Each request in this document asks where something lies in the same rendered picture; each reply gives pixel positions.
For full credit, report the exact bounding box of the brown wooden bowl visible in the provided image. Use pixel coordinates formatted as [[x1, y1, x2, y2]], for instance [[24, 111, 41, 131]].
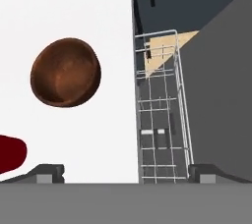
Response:
[[30, 37, 102, 108]]

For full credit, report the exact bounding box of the dark grey cabinet front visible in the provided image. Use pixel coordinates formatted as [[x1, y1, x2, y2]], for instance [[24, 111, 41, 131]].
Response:
[[130, 0, 252, 39]]

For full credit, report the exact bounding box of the dark red cup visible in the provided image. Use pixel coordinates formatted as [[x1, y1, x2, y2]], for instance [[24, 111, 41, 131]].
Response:
[[0, 135, 29, 175]]

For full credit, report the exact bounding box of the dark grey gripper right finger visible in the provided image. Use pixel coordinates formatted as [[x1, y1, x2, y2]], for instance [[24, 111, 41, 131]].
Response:
[[188, 163, 252, 185]]

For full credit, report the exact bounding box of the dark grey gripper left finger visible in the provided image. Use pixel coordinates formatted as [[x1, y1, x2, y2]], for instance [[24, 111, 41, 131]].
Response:
[[0, 163, 66, 185]]

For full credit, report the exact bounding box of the silver wire dishwasher rack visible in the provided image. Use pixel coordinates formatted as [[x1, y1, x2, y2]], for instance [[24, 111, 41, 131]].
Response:
[[134, 28, 195, 185]]

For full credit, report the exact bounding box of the grey dishwasher door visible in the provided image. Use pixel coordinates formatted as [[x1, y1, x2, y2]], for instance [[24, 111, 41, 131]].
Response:
[[144, 0, 252, 183]]

